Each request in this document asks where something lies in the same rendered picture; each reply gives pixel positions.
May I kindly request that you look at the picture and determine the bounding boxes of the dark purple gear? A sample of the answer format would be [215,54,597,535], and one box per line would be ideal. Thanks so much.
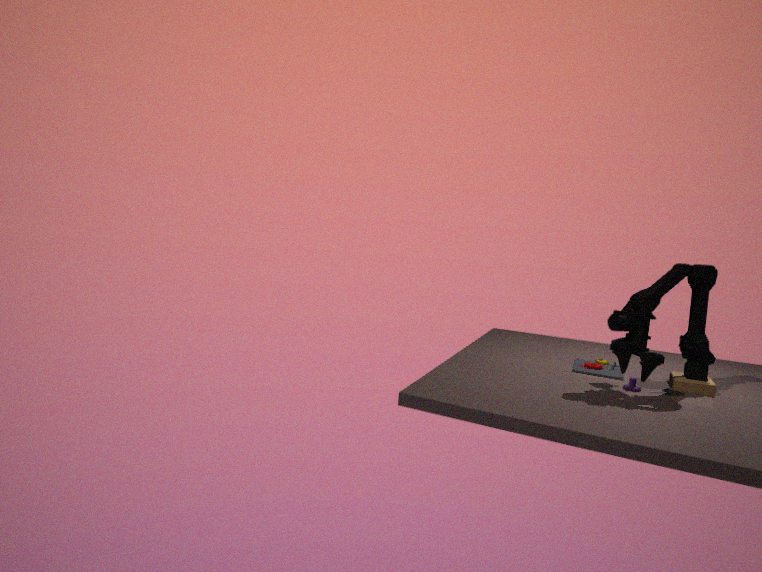
[623,378,641,392]

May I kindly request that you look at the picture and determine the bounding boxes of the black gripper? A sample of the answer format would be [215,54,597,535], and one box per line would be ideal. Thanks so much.
[612,331,665,381]

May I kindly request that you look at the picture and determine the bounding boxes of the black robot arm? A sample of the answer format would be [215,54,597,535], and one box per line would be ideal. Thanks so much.
[608,263,718,382]

